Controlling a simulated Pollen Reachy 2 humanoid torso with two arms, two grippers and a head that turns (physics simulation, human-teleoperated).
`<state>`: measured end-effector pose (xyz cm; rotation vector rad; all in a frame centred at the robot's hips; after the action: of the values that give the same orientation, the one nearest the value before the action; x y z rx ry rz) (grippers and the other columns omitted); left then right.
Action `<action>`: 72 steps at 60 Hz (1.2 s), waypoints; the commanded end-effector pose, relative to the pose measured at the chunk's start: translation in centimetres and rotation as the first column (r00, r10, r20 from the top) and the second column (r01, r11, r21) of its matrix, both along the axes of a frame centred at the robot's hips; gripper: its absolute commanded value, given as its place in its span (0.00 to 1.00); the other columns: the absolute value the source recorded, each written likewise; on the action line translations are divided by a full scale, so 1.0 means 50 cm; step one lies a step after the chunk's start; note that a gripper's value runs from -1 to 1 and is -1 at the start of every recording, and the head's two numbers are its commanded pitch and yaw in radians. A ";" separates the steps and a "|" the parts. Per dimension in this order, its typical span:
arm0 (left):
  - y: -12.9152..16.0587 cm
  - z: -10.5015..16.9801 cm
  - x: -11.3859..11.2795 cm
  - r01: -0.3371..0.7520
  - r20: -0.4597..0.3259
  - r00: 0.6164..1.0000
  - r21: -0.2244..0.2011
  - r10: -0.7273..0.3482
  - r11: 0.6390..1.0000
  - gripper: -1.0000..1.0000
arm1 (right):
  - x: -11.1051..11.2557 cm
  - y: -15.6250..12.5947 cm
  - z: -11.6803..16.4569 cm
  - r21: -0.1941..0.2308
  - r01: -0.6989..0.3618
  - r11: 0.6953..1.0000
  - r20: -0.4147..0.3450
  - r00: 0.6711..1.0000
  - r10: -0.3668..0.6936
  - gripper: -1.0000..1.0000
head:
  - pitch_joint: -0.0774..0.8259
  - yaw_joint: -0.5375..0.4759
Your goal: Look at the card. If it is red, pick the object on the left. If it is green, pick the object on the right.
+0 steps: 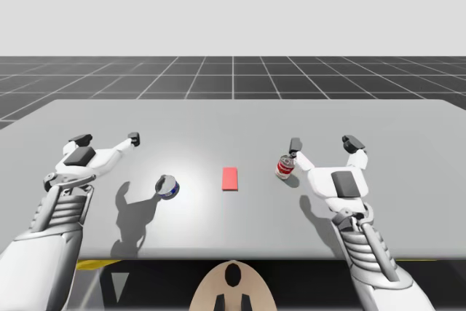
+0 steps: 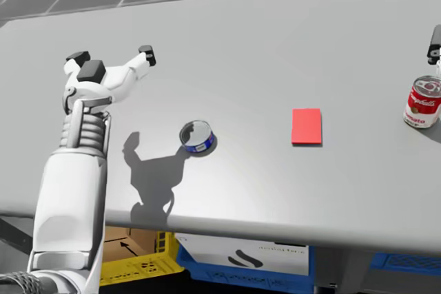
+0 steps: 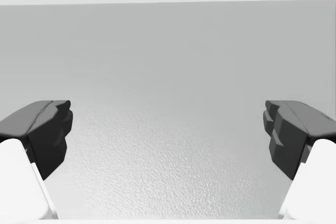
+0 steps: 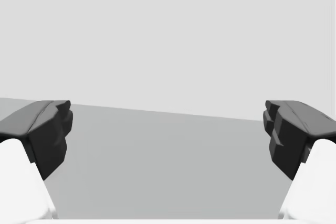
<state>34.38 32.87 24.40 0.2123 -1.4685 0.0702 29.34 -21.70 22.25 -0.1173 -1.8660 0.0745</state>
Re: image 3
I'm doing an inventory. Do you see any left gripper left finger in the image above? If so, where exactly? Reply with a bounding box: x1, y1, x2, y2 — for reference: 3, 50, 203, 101
0, 100, 74, 221

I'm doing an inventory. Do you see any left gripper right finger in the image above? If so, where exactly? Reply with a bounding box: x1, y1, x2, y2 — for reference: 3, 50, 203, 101
262, 100, 336, 221

